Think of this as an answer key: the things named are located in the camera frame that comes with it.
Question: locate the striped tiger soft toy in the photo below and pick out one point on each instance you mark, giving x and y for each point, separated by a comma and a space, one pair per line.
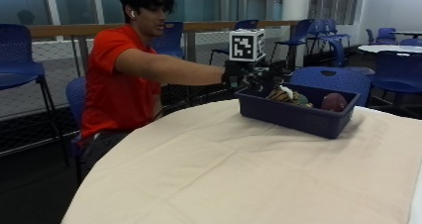
288, 96

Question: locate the blue plastic bin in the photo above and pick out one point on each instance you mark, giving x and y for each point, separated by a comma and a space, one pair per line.
296, 115

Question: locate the white marker cube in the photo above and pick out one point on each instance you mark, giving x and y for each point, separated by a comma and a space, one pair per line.
247, 45

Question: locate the blue chair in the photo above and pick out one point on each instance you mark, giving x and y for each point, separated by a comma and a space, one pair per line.
296, 35
171, 40
20, 62
332, 80
385, 35
397, 73
328, 32
412, 42
75, 98
240, 27

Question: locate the brown toy football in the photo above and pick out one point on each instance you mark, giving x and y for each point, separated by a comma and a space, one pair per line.
334, 102

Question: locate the beige tablecloth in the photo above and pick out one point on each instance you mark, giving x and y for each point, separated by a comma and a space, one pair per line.
259, 171

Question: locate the white round table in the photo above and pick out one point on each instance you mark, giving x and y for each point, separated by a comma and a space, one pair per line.
392, 48

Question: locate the the person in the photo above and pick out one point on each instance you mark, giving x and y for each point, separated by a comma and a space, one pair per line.
127, 78

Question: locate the white earbud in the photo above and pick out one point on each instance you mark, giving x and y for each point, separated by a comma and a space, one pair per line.
132, 14

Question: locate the wooden railing with mesh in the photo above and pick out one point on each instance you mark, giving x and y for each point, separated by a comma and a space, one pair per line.
57, 30

